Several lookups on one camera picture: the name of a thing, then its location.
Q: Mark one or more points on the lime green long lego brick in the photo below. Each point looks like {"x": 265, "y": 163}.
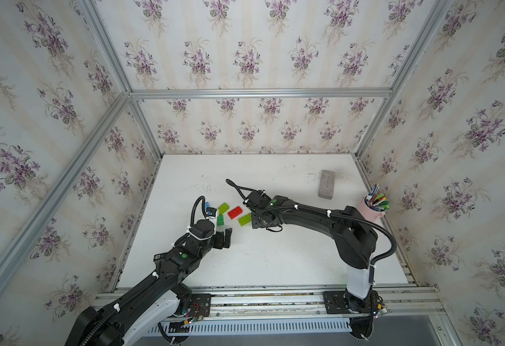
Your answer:
{"x": 223, "y": 208}

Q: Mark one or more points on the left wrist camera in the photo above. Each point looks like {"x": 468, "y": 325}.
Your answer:
{"x": 211, "y": 213}

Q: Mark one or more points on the pink pen cup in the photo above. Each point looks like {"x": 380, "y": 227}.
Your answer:
{"x": 367, "y": 211}

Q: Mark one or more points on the coloured pens bundle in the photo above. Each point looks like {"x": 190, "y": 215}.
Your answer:
{"x": 377, "y": 199}

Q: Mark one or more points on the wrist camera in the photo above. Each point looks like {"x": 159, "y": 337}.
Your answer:
{"x": 257, "y": 199}
{"x": 211, "y": 213}

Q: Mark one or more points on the grey eraser block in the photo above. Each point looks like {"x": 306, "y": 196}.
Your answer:
{"x": 326, "y": 184}

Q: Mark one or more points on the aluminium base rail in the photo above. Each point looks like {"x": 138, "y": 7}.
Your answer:
{"x": 307, "y": 301}

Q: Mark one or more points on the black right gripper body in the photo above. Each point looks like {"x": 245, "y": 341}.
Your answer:
{"x": 256, "y": 222}

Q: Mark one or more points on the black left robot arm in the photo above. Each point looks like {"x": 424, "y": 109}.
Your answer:
{"x": 159, "y": 295}

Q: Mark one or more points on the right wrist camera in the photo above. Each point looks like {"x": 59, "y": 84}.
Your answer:
{"x": 257, "y": 199}

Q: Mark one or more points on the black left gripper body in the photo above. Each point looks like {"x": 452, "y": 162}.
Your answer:
{"x": 217, "y": 240}

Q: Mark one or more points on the green square lego brick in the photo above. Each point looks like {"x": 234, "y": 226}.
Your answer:
{"x": 220, "y": 221}

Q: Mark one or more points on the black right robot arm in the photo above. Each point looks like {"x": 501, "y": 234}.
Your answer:
{"x": 360, "y": 243}

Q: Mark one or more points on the red long lego brick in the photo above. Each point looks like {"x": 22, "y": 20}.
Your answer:
{"x": 234, "y": 213}

